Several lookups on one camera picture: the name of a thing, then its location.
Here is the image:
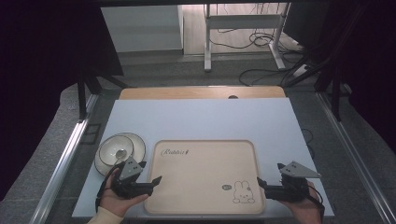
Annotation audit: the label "black tripod stand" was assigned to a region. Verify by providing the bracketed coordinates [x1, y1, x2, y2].
[76, 60, 130, 121]
[279, 43, 354, 123]

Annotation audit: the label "white bowl with dark rim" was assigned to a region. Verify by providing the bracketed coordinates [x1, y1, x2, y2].
[98, 134, 135, 167]

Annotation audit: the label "dark floor grille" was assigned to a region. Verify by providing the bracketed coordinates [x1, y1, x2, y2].
[79, 122, 103, 146]

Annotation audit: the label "black floor cables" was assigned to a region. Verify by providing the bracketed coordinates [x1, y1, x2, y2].
[207, 28, 304, 88]

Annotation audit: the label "beige tray with rabbit print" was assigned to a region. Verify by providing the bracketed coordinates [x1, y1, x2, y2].
[143, 139, 267, 216]

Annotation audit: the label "white metal desk frame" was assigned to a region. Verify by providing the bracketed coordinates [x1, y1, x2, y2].
[203, 3, 292, 73]

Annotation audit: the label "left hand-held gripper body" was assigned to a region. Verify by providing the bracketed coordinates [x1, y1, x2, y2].
[110, 157, 154, 201]

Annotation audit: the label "person's left hand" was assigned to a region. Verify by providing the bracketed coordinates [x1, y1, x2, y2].
[99, 177, 150, 218]

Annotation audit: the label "dark curtain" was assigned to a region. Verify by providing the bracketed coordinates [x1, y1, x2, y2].
[0, 0, 124, 202]
[283, 0, 396, 154]

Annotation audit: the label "white plate with dark rim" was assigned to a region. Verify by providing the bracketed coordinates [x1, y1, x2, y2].
[93, 132, 147, 177]

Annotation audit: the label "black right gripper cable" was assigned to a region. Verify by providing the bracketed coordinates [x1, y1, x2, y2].
[306, 183, 326, 218]

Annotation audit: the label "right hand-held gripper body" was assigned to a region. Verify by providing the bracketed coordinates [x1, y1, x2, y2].
[265, 160, 322, 203]

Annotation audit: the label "thin black cable beside table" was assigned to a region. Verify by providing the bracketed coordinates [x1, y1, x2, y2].
[300, 127, 316, 161]

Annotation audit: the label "aluminium rail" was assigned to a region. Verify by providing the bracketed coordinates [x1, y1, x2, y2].
[315, 91, 396, 224]
[28, 92, 100, 224]

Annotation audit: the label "wooden table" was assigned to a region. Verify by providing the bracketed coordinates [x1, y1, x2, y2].
[119, 85, 287, 101]

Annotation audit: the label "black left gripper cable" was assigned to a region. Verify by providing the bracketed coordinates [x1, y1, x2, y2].
[94, 163, 125, 214]

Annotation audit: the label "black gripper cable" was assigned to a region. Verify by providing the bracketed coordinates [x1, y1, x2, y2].
[306, 183, 326, 218]
[94, 163, 125, 214]

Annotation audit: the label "white cabinet panel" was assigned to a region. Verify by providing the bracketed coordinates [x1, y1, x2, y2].
[99, 4, 185, 53]

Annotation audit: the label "person's right hand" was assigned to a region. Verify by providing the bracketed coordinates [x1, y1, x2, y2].
[279, 180, 324, 224]

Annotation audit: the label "white power strip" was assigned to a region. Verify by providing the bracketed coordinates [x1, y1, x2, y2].
[291, 63, 310, 77]

